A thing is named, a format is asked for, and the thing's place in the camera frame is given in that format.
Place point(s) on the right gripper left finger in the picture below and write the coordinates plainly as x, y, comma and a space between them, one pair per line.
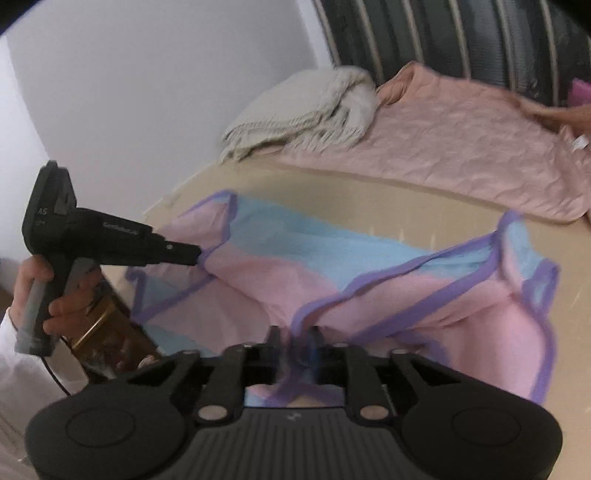
272, 347

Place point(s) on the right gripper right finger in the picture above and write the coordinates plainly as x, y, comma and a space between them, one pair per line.
313, 348

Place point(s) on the pink blue purple-trimmed garment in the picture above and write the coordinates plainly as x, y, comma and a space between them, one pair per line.
481, 307

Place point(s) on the white sleeve forearm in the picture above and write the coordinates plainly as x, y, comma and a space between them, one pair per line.
29, 384

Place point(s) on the brown patterned bag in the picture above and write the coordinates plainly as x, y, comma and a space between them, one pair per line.
112, 344

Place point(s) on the beige knitted blanket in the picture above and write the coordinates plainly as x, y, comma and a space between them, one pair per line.
313, 110

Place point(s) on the pink quilted blanket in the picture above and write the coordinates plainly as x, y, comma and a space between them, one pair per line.
471, 139

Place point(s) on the magenta pink box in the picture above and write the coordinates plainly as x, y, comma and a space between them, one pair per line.
579, 94

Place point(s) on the metal window railing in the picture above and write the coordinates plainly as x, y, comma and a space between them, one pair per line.
533, 48

